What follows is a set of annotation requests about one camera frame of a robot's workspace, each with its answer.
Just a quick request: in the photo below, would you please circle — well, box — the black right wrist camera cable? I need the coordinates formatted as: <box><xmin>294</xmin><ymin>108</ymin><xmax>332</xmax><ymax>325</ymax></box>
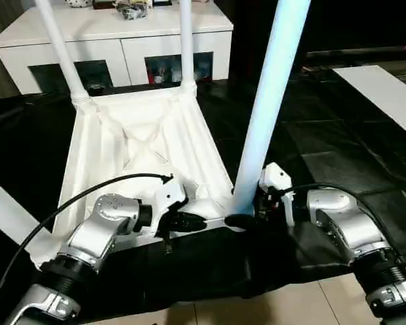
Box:
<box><xmin>279</xmin><ymin>181</ymin><xmax>406</xmax><ymax>272</ymax></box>

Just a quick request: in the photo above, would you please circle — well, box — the white plastic table top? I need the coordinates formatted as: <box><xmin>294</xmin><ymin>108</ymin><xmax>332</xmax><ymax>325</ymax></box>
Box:
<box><xmin>29</xmin><ymin>83</ymin><xmax>255</xmax><ymax>269</ymax></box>

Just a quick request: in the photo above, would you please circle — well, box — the white sideboard cabinet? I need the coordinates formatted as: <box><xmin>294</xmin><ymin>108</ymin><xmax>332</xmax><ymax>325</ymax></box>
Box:
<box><xmin>0</xmin><ymin>4</ymin><xmax>235</xmax><ymax>96</ymax></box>

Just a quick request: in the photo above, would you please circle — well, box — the black plastic mat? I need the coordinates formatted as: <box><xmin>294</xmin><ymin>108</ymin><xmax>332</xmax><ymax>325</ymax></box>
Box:
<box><xmin>0</xmin><ymin>69</ymin><xmax>406</xmax><ymax>314</ymax></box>

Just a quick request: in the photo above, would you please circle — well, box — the dark frame with yellow cards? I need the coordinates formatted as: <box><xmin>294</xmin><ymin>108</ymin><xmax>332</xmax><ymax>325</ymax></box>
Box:
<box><xmin>92</xmin><ymin>0</ymin><xmax>174</xmax><ymax>11</ymax></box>

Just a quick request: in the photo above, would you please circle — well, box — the white flat board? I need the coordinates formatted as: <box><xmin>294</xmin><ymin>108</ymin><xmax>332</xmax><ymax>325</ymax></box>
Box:
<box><xmin>332</xmin><ymin>64</ymin><xmax>406</xmax><ymax>137</ymax></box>

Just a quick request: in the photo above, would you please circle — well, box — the dark grey curtain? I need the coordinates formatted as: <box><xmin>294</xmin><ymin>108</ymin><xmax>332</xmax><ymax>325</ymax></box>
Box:
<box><xmin>0</xmin><ymin>0</ymin><xmax>25</xmax><ymax>100</ymax></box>

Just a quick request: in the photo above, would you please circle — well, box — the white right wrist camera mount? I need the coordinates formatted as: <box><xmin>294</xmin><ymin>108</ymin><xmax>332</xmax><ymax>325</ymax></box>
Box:
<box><xmin>258</xmin><ymin>161</ymin><xmax>298</xmax><ymax>228</ymax></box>

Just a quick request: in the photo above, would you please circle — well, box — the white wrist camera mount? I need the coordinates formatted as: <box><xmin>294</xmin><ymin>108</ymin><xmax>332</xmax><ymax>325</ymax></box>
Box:
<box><xmin>151</xmin><ymin>181</ymin><xmax>189</xmax><ymax>238</ymax></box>
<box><xmin>258</xmin><ymin>161</ymin><xmax>298</xmax><ymax>228</ymax></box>

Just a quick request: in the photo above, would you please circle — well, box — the bag of black items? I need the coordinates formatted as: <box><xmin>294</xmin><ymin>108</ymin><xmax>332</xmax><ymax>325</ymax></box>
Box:
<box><xmin>116</xmin><ymin>1</ymin><xmax>150</xmax><ymax>22</ymax></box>

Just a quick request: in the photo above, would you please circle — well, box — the black low cabinet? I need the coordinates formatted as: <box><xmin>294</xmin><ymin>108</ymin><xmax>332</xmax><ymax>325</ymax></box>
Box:
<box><xmin>229</xmin><ymin>0</ymin><xmax>406</xmax><ymax>74</ymax></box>

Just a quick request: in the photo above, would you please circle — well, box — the black left wrist camera cable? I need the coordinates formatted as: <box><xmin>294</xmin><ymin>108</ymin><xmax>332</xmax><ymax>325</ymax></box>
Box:
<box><xmin>0</xmin><ymin>172</ymin><xmax>176</xmax><ymax>306</ymax></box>

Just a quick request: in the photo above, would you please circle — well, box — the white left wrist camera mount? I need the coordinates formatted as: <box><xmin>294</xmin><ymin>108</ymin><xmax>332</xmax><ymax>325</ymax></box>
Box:
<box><xmin>151</xmin><ymin>181</ymin><xmax>189</xmax><ymax>238</ymax></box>

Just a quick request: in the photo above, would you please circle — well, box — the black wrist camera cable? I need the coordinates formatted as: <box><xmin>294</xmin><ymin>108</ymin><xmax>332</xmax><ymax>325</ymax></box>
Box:
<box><xmin>279</xmin><ymin>181</ymin><xmax>406</xmax><ymax>272</ymax></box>
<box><xmin>0</xmin><ymin>172</ymin><xmax>176</xmax><ymax>306</ymax></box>

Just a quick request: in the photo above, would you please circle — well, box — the white plastic table leg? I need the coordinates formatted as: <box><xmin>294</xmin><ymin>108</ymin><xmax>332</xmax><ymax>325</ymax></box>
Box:
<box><xmin>35</xmin><ymin>0</ymin><xmax>91</xmax><ymax>105</ymax></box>
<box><xmin>177</xmin><ymin>0</ymin><xmax>198</xmax><ymax>95</ymax></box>
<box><xmin>231</xmin><ymin>0</ymin><xmax>313</xmax><ymax>218</ymax></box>
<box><xmin>0</xmin><ymin>171</ymin><xmax>52</xmax><ymax>259</ymax></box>

